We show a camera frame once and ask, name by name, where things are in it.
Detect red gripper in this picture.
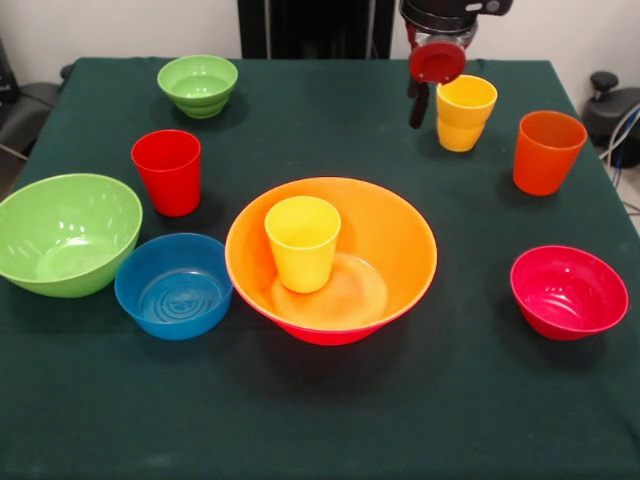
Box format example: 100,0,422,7
404,22,468,130

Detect large orange bowl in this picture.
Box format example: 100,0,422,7
224,176,439,333

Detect black cabinet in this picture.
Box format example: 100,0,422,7
238,0,401,60

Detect orange cup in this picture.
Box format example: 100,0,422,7
512,111,588,197

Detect black equipment base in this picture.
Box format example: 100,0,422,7
582,71,640,149

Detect small green bowl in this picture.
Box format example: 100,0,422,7
156,54,239,120

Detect red bowl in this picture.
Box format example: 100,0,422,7
509,244,630,342

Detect red cup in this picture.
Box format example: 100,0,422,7
130,129,203,218

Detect dark green tablecloth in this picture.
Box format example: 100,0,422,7
0,57,640,480

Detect blue bowl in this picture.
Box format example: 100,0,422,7
114,232,235,342

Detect large green bowl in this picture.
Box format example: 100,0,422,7
0,173,144,300

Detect black chair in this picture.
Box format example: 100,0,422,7
0,34,75,161

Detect blue and white cables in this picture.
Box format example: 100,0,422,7
598,102,640,171

